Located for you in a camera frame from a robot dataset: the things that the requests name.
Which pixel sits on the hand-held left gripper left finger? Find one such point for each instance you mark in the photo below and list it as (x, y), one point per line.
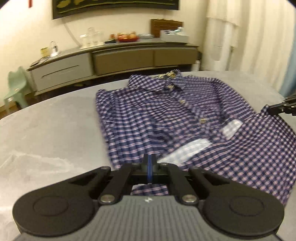
(145, 166)

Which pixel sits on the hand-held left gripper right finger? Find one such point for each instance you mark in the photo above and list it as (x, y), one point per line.
(153, 168)

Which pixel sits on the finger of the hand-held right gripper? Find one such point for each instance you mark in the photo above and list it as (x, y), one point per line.
(279, 110)

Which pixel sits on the blue plaid shirt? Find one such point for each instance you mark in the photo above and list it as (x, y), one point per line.
(161, 111)

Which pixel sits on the light blue curtain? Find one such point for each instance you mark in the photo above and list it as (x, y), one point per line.
(289, 78)

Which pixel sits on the white curtain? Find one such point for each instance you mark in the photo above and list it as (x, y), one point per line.
(261, 34)

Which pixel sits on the white tower appliance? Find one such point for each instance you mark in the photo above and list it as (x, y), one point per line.
(218, 46)

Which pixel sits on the white bottle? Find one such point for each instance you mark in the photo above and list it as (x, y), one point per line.
(196, 65)

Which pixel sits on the grey and brown sideboard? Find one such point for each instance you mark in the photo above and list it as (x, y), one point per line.
(124, 60)

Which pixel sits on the white storage basket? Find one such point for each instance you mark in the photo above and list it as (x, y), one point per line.
(174, 37)

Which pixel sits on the small black box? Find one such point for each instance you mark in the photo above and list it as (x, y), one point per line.
(110, 42)

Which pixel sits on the red fruit bowl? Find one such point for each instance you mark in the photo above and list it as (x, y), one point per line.
(127, 37)

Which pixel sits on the glass dish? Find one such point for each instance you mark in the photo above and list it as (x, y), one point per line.
(146, 36)

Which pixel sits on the glassware set on tray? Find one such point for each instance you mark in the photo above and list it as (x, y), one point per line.
(91, 39)

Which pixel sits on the small green plastic chair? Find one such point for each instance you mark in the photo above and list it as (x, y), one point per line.
(17, 85)

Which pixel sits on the yellow cup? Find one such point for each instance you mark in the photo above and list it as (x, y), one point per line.
(45, 52)

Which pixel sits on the dark green wall tapestry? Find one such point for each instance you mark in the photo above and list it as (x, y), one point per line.
(115, 8)

